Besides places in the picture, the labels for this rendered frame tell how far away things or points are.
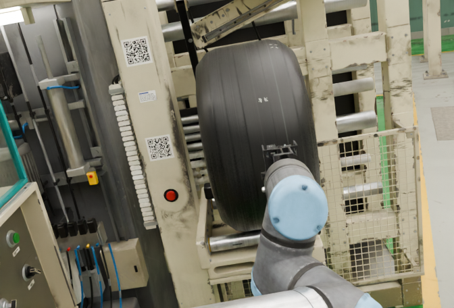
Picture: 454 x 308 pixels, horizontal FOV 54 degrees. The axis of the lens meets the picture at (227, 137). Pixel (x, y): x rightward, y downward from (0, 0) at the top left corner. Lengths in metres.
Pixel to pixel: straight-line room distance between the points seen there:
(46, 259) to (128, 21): 0.66
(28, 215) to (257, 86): 0.66
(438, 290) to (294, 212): 2.00
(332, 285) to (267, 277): 0.12
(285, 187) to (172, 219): 0.79
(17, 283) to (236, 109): 0.66
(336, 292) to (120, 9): 0.93
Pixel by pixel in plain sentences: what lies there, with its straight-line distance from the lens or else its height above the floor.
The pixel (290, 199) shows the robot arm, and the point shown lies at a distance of 0.68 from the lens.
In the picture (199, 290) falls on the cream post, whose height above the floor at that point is 0.70.
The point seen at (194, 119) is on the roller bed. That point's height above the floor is 1.18.
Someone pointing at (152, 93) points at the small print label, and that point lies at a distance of 1.29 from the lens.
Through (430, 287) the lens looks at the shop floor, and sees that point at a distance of 2.65.
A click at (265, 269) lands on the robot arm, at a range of 0.74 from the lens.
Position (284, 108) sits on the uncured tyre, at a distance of 1.13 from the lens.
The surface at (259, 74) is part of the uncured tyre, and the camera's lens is 1.17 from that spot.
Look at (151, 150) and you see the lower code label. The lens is 1.34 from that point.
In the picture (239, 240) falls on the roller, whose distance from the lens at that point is 1.37.
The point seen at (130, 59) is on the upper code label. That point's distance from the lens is 1.29.
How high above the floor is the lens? 1.62
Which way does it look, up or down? 18 degrees down
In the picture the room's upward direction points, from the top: 10 degrees counter-clockwise
